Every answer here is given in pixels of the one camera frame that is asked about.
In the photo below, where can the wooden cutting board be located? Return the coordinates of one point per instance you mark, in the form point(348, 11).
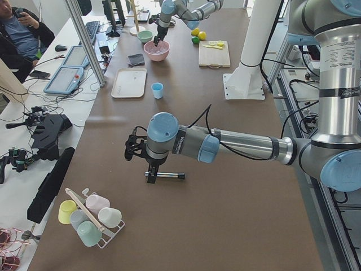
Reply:
point(213, 58)

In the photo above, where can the white cup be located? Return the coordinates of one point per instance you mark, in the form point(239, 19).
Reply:
point(110, 217)

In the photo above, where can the aluminium frame post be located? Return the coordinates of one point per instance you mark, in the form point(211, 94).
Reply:
point(76, 16)

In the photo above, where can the mint cup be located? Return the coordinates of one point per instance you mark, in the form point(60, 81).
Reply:
point(89, 234)

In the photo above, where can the black computer mouse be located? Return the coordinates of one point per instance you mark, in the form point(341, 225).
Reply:
point(60, 48)

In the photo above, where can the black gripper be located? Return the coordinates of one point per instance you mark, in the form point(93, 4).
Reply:
point(154, 162)
point(162, 29)

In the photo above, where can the yellow lemon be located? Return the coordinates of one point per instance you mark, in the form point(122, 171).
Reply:
point(202, 35)
point(195, 32)

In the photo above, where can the pink bowl with ice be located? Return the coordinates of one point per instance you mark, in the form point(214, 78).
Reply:
point(157, 53)

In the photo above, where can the white camera pillar base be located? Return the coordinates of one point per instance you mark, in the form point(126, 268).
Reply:
point(245, 82)

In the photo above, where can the steel muddler black tip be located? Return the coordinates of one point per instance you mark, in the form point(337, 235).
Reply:
point(171, 175)

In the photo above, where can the grey cup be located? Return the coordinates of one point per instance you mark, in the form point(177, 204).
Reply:
point(77, 217)

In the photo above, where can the cream plastic tray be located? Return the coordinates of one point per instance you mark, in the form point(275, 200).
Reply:
point(129, 83)

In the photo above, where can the black stand bracket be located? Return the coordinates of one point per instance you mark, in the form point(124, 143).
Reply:
point(46, 136)

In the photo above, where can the grey folded cloth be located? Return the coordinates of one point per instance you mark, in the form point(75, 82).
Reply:
point(135, 60)

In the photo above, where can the teach pendant upper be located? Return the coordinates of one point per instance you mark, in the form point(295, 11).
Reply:
point(76, 57)

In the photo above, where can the pink cup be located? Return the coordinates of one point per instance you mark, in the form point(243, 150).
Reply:
point(96, 202)

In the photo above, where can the mint green bowl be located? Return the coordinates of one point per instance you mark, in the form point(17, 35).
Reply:
point(145, 36)

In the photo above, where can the green lime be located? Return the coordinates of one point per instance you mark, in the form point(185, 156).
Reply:
point(195, 40)

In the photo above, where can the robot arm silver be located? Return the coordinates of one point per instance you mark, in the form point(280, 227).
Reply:
point(332, 155)
point(190, 18)

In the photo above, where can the seated person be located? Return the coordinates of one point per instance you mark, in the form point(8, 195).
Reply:
point(23, 38)

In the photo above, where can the teach pendant lower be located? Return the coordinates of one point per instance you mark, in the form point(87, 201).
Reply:
point(65, 80)

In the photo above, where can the teach pendant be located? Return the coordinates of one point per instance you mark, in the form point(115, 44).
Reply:
point(76, 57)
point(65, 80)

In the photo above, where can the yellow lemon lower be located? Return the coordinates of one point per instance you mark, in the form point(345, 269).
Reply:
point(202, 35)

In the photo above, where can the yellow cup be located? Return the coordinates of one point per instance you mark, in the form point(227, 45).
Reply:
point(66, 208)

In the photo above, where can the light blue cup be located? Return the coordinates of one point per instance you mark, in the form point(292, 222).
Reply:
point(158, 90)

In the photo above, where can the wooden glass stand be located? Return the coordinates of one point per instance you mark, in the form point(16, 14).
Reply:
point(135, 28)

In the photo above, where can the black phone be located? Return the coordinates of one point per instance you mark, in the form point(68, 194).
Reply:
point(39, 74)

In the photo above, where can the yellow lemon upper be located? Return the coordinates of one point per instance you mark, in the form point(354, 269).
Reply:
point(195, 32)

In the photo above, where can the yellow plastic knife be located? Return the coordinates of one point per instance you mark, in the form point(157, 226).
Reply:
point(213, 47)

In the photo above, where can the black monitor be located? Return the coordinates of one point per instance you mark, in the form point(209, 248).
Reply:
point(114, 30)

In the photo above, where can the white cup rack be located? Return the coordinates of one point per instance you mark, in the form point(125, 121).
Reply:
point(108, 234)

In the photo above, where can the long black bar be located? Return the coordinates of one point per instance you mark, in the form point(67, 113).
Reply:
point(50, 187)

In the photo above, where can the black keyboard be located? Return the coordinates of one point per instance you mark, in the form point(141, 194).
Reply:
point(92, 28)

